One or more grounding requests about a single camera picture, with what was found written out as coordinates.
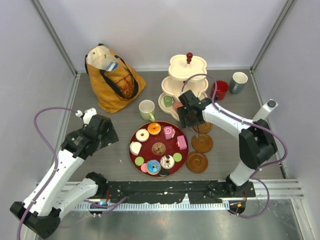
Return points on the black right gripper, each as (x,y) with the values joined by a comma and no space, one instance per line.
(184,121)

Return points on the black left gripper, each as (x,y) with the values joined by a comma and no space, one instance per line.
(110,137)

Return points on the salmon pink swirl roll cake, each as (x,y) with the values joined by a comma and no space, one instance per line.
(177,105)

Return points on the white cream cake slice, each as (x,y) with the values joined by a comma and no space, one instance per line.
(135,148)

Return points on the magenta swirl roll cake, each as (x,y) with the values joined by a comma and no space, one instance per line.
(169,132)

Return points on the pink layered cake slice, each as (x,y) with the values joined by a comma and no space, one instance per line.
(181,142)

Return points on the metal serving tongs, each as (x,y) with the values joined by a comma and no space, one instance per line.
(195,129)

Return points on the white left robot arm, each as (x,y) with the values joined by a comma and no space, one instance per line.
(43,210)

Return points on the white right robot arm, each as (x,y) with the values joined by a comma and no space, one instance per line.
(255,141)

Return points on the brown wooden coaster top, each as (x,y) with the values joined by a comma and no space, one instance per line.
(205,127)

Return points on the brown wooden coaster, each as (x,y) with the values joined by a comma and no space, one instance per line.
(196,162)
(202,143)
(205,127)

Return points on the green swirl roll cake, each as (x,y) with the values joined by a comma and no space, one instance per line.
(168,101)

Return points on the white frosted donut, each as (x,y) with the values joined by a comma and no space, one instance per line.
(142,135)

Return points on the brown wooden coaster middle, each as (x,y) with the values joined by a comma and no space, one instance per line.
(202,143)

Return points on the large green macaron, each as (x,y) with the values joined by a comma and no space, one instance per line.
(139,161)

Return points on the orange glazed donut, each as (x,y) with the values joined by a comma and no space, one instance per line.
(154,128)

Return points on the red mug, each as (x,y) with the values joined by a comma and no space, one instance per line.
(221,91)

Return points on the light green mug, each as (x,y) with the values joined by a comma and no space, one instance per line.
(147,110)

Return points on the cream three-tier cake stand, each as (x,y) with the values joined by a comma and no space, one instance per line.
(181,68)

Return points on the pink macaron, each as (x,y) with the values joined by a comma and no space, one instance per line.
(143,168)

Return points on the small green macaron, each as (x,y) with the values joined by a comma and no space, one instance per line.
(177,157)

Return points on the red round lacquer tray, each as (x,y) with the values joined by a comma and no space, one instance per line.
(157,146)

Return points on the brown wooden coaster bottom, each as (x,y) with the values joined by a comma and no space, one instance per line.
(196,162)

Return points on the yellow tote bag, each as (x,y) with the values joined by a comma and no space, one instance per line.
(116,89)

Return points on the blue frosted donut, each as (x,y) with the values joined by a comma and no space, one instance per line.
(153,167)

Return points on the white chocolate sprinkle donut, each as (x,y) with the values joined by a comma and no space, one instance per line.
(167,162)

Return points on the grey blue mug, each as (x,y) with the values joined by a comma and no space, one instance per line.
(237,83)

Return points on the black sandwich cookie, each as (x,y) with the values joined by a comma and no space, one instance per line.
(163,172)

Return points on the blue white packet in bag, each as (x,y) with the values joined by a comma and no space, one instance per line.
(112,66)

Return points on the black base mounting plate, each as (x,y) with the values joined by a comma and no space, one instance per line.
(173,192)

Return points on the white bottle grey cap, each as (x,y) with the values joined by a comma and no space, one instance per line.
(265,110)

